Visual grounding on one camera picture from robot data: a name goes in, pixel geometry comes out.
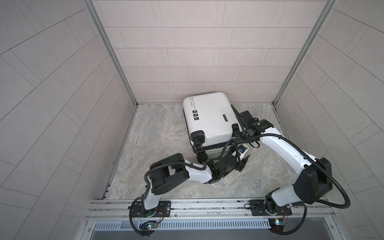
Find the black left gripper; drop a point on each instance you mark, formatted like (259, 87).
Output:
(241, 164)

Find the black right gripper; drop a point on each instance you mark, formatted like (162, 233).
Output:
(235, 135)

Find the white black suitcase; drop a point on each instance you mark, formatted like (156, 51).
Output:
(211, 122)

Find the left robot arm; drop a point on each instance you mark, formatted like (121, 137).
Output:
(167, 174)

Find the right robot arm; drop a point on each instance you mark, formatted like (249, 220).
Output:
(311, 183)

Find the right circuit board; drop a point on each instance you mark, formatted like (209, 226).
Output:
(277, 225)

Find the circuit board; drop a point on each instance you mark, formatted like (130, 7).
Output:
(149, 226)
(277, 225)

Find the left circuit board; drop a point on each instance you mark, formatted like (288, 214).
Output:
(149, 226)

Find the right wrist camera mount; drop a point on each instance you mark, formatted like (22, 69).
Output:
(247, 117)

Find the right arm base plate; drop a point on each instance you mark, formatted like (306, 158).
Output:
(262, 207)

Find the aluminium mounting rail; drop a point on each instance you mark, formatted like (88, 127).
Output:
(178, 209)

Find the metal corner post right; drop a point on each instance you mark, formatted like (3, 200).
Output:
(324, 15)

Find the metal corner post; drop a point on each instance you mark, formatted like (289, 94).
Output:
(90, 7)
(324, 15)

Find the metal corner post left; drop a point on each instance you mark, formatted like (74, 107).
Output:
(90, 7)

